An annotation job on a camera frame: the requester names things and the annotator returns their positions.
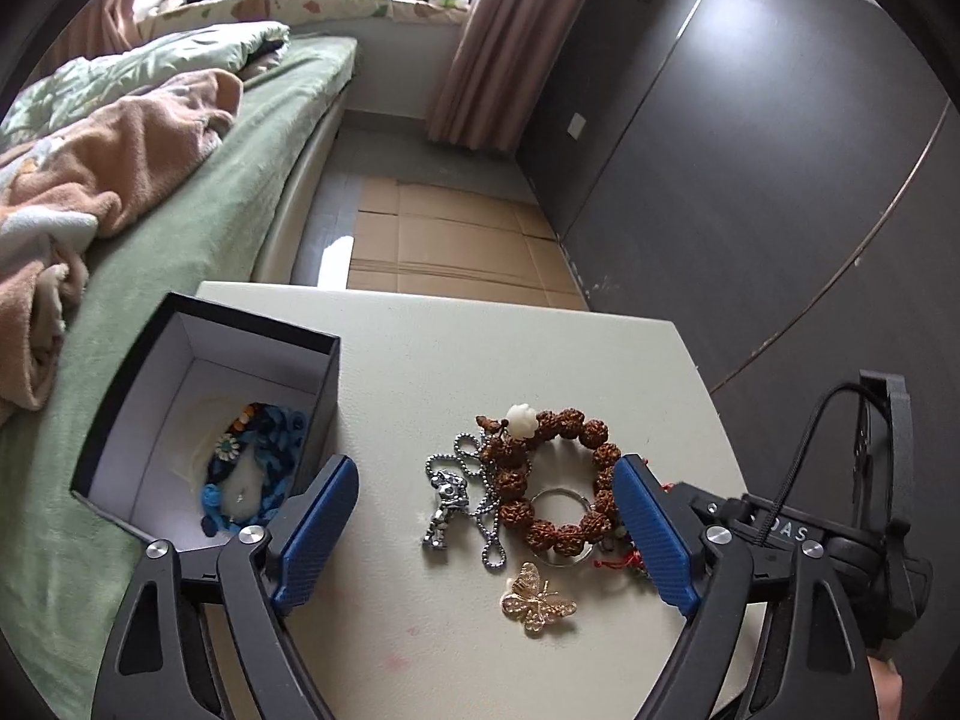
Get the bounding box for silver key ring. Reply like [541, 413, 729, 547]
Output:
[529, 486, 596, 566]

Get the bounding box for blue beaded bracelet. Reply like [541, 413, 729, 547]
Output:
[198, 400, 311, 540]

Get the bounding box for gold butterfly brooch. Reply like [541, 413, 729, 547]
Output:
[500, 562, 578, 637]

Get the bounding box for silver ball chain pendant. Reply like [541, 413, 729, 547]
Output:
[421, 429, 508, 572]

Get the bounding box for brown rudraksha bead bracelet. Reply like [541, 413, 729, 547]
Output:
[475, 401, 648, 579]

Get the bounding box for black jewelry box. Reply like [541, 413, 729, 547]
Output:
[70, 293, 340, 553]

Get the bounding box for person's right hand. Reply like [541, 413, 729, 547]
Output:
[867, 656, 903, 720]

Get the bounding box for green bed sheet mattress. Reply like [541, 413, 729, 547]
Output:
[2, 34, 359, 718]

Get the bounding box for flattened cardboard sheets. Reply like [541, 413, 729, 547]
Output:
[347, 177, 586, 310]

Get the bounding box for dark wardrobe doors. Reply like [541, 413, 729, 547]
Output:
[517, 0, 958, 617]

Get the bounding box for pink fleece blanket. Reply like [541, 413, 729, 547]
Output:
[2, 70, 242, 419]

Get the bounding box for light green floral quilt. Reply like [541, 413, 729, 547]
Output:
[2, 21, 290, 151]

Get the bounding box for floral window seat cushion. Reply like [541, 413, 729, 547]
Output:
[137, 0, 470, 41]

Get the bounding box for pink curtain left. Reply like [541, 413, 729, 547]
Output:
[36, 0, 142, 75]

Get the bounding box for pink curtain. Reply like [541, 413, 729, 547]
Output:
[427, 0, 586, 154]
[36, 0, 142, 75]

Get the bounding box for pink curtain right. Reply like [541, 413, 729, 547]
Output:
[427, 0, 586, 154]

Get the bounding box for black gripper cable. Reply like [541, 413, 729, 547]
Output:
[757, 380, 875, 550]

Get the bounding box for white bed frame side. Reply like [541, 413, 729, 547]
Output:
[251, 89, 348, 284]

